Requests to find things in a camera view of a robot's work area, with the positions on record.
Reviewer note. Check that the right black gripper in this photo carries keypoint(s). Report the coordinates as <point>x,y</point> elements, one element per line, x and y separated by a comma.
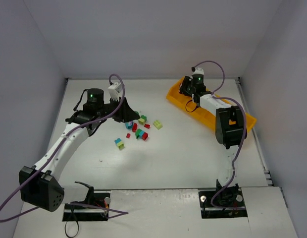
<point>185,87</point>

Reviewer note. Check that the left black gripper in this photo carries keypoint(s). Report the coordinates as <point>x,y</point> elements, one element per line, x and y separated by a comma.
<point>119,111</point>

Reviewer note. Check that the teal blue lego brick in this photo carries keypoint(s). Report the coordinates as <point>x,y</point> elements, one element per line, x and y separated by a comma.
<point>118,140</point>

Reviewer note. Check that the light green lego brick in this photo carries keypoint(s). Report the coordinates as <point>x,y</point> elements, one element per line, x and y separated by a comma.
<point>120,145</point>

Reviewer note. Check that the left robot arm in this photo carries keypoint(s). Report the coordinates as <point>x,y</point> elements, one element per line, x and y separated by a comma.
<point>40,183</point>

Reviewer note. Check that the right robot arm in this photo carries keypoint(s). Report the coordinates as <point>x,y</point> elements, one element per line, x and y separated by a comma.
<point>230,122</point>

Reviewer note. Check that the green and lime lego stack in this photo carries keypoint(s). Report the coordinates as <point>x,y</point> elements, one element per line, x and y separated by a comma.
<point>142,120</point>

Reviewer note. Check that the yellow divided sorting tray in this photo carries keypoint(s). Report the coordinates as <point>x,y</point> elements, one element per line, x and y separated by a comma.
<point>184,103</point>

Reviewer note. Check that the green blue red lego stack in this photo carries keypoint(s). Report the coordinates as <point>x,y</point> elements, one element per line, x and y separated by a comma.
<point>140,134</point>

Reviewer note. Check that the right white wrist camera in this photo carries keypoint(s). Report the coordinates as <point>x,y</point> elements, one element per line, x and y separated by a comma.
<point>197,72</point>

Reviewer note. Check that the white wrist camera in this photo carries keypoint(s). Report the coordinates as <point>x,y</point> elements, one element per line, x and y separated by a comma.
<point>197,72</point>
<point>114,90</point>

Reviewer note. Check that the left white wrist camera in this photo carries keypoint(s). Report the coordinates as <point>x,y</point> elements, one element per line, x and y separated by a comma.
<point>114,90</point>

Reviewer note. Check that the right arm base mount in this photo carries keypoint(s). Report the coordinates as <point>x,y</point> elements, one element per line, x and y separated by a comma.
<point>228,204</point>

